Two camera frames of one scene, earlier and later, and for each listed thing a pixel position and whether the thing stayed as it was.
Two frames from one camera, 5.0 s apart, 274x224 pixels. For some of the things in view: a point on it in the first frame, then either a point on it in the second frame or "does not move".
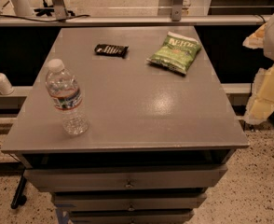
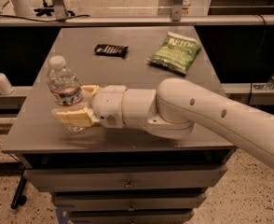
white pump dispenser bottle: [1, 81] does not move
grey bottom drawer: [130, 216] does not move
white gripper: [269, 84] → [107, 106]
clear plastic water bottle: [67, 94] does not move
